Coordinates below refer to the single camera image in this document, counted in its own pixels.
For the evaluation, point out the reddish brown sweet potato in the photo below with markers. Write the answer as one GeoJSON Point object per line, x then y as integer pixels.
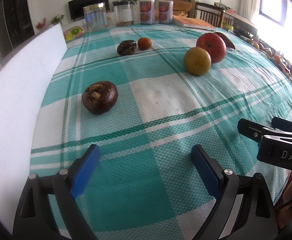
{"type": "Point", "coordinates": [226, 40]}

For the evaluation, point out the teal plaid tablecloth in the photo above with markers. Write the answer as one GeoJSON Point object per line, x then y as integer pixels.
{"type": "Point", "coordinates": [145, 186]}

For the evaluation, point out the red flower plant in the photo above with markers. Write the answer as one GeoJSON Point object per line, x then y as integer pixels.
{"type": "Point", "coordinates": [41, 25]}

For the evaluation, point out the wooden side table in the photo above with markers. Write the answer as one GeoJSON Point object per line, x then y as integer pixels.
{"type": "Point", "coordinates": [230, 18]}

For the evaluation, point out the orange white canister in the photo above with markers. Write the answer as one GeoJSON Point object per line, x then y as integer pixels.
{"type": "Point", "coordinates": [147, 12]}
{"type": "Point", "coordinates": [165, 11]}

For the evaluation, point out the white foam board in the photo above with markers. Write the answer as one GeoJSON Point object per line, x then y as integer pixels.
{"type": "Point", "coordinates": [25, 74]}

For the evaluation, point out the fruit basket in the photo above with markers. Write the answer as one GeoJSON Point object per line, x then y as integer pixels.
{"type": "Point", "coordinates": [279, 61]}

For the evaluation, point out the left orange white canister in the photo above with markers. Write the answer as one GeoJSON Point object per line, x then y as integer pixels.
{"type": "Point", "coordinates": [147, 12]}

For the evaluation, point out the black television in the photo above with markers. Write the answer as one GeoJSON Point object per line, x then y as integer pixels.
{"type": "Point", "coordinates": [76, 7]}

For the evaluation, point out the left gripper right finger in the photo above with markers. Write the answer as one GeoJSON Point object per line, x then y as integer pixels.
{"type": "Point", "coordinates": [243, 208]}

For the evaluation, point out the green leafy plant left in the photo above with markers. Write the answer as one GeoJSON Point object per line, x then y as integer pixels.
{"type": "Point", "coordinates": [57, 19]}

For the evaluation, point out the orange lounge chair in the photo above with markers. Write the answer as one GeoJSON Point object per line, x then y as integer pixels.
{"type": "Point", "coordinates": [179, 7]}

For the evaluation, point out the orange book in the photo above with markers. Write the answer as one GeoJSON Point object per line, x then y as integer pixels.
{"type": "Point", "coordinates": [192, 23]}

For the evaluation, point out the white tv cabinet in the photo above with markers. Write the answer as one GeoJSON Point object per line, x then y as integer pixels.
{"type": "Point", "coordinates": [111, 20]}

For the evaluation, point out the yellow round pear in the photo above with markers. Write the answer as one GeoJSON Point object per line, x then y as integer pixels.
{"type": "Point", "coordinates": [197, 61]}

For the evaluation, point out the dark brown chestnut far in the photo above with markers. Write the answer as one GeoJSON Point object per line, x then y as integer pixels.
{"type": "Point", "coordinates": [127, 47]}

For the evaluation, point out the red apple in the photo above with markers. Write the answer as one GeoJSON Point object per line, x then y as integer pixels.
{"type": "Point", "coordinates": [214, 45]}

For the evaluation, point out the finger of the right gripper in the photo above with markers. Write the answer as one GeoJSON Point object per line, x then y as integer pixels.
{"type": "Point", "coordinates": [281, 124]}
{"type": "Point", "coordinates": [254, 131]}

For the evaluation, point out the right orange white canister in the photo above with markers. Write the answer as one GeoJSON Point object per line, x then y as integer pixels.
{"type": "Point", "coordinates": [165, 11]}

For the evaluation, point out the clear jar gold lid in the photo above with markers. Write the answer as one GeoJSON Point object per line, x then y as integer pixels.
{"type": "Point", "coordinates": [95, 17]}

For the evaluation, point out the wooden chair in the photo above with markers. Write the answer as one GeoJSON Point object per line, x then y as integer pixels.
{"type": "Point", "coordinates": [210, 14]}

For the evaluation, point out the small orange tangerine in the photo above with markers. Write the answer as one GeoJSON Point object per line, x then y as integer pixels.
{"type": "Point", "coordinates": [144, 43]}

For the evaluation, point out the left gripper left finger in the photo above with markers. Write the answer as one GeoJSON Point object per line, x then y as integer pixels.
{"type": "Point", "coordinates": [34, 218]}

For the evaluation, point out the dark display cabinet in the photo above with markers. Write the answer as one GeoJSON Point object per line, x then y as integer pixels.
{"type": "Point", "coordinates": [18, 21]}

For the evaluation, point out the green potted plant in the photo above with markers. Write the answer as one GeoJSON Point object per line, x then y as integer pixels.
{"type": "Point", "coordinates": [133, 2]}

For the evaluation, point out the dark brown water chestnut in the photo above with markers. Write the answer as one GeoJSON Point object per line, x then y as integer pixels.
{"type": "Point", "coordinates": [100, 97]}

